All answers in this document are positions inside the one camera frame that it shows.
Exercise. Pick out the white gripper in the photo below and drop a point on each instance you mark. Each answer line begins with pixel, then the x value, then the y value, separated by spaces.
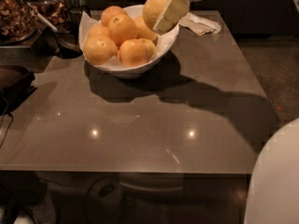
pixel 174 11

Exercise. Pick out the orange at bowl top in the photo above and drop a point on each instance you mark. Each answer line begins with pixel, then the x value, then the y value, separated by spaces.
pixel 109 13

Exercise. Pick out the white ceramic bowl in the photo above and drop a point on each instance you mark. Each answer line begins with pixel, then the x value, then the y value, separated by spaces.
pixel 130 71

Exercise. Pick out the white paper bowl liner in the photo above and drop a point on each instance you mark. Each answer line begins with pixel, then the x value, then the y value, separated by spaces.
pixel 84 25

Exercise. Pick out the crumpled paper napkin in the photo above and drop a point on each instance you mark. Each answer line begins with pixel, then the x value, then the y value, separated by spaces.
pixel 200 25

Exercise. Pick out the small orange at left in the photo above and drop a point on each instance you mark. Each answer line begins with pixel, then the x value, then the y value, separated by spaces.
pixel 98 29

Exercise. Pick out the dark glass cup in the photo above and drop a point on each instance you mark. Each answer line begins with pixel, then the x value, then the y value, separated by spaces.
pixel 67 36

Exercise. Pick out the large glass snack jar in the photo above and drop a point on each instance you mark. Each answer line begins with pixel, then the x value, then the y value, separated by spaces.
pixel 17 21

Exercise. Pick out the white shoe under table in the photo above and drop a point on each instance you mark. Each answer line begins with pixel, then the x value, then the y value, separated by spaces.
pixel 44 212

